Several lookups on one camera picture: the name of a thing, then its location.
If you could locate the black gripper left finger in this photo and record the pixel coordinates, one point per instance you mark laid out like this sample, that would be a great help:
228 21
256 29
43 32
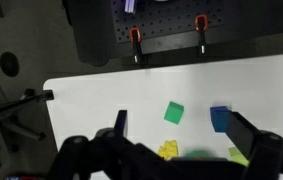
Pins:
121 122

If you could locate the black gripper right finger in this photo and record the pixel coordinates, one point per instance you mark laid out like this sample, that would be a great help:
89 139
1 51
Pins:
242 133

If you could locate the neon blue block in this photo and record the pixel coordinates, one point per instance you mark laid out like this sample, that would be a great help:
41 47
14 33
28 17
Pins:
221 121

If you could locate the yellow block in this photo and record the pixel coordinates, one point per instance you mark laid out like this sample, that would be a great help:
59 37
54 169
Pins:
168 149

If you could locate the purple plastic piece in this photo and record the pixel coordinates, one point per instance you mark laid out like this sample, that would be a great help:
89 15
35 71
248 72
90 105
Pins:
130 5

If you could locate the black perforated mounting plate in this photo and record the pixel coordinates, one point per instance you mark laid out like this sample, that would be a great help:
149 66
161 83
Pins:
167 16

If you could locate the black base mat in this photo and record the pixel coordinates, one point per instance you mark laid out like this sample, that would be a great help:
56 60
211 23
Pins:
87 30

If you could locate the light green block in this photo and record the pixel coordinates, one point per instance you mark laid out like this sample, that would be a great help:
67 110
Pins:
236 154

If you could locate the orange black clamp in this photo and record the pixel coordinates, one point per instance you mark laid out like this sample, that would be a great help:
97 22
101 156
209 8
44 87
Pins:
135 45
201 32

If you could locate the green bowl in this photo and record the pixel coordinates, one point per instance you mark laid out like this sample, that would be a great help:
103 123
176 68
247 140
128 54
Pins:
199 154

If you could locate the navy blue block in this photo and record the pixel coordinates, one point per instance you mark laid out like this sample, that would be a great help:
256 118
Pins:
219 109

